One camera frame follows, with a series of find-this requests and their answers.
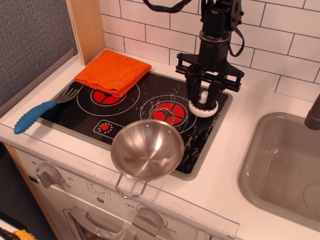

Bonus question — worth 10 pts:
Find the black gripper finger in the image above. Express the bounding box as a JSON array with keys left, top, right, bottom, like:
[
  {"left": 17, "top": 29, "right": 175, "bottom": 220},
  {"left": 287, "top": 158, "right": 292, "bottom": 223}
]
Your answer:
[
  {"left": 206, "top": 80, "right": 226, "bottom": 107},
  {"left": 185, "top": 72, "right": 202, "bottom": 102}
]

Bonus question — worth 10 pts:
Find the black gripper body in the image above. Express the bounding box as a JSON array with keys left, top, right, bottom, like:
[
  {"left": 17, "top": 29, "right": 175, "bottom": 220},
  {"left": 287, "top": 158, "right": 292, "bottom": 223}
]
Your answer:
[{"left": 176, "top": 37, "right": 244, "bottom": 92}]

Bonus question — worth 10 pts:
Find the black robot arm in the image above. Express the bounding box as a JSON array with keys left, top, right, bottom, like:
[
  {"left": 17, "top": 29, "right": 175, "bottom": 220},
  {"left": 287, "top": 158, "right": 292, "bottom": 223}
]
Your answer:
[{"left": 176, "top": 0, "right": 245, "bottom": 110}]

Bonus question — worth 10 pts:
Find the silver metal pan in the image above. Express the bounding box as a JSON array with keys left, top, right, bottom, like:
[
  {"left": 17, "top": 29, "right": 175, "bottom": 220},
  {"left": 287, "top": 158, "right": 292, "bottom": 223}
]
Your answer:
[{"left": 110, "top": 107, "right": 185, "bottom": 199}]

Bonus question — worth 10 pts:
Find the orange folded cloth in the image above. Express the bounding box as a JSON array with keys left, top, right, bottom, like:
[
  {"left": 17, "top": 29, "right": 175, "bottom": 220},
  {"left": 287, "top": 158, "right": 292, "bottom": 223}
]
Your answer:
[{"left": 74, "top": 49, "right": 152, "bottom": 98}]

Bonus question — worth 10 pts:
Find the grey faucet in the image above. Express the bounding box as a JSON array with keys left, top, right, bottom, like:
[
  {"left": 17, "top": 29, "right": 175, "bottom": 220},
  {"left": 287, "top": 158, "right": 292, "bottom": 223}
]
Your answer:
[{"left": 304, "top": 94, "right": 320, "bottom": 131}]

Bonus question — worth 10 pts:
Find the black toy stovetop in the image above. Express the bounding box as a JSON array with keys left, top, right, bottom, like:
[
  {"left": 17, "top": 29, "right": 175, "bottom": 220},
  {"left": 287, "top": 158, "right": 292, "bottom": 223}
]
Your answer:
[{"left": 38, "top": 72, "right": 233, "bottom": 181}]

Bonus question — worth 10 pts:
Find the grey toy sink basin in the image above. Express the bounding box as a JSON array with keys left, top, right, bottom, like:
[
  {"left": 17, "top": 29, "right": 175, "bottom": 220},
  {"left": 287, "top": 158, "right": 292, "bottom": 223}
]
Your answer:
[{"left": 238, "top": 112, "right": 320, "bottom": 231}]

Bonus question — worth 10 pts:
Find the grey right oven knob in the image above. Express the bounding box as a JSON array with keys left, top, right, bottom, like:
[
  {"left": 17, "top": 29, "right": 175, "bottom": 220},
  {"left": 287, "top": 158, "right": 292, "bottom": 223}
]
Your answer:
[{"left": 132, "top": 207, "right": 164, "bottom": 237}]

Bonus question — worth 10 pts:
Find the grey oven knob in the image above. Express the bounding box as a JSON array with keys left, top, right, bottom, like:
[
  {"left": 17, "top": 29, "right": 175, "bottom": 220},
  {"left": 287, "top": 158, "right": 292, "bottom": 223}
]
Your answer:
[
  {"left": 132, "top": 207, "right": 164, "bottom": 237},
  {"left": 36, "top": 163, "right": 62, "bottom": 189}
]

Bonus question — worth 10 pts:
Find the grey left oven knob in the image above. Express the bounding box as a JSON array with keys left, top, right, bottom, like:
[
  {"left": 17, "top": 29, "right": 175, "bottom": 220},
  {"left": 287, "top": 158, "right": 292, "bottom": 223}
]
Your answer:
[{"left": 36, "top": 163, "right": 62, "bottom": 189}]

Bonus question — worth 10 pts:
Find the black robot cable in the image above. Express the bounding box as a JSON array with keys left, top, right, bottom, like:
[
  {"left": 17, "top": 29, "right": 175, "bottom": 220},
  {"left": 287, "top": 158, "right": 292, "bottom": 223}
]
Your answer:
[{"left": 142, "top": 0, "right": 245, "bottom": 58}]

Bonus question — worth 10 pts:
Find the wooden side post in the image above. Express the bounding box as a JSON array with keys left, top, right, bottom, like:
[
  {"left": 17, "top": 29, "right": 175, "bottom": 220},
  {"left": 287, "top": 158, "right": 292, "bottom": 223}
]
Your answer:
[{"left": 65, "top": 0, "right": 106, "bottom": 66}]

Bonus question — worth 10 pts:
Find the grey oven door handle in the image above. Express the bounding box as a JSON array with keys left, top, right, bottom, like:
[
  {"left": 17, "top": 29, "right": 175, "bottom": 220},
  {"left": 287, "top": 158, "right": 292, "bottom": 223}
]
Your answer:
[{"left": 70, "top": 207, "right": 137, "bottom": 240}]

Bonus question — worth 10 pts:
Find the blue handled metal fork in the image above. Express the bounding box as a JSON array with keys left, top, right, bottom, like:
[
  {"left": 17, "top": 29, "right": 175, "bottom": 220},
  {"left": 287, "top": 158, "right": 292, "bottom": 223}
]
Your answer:
[{"left": 13, "top": 87, "right": 79, "bottom": 135}]

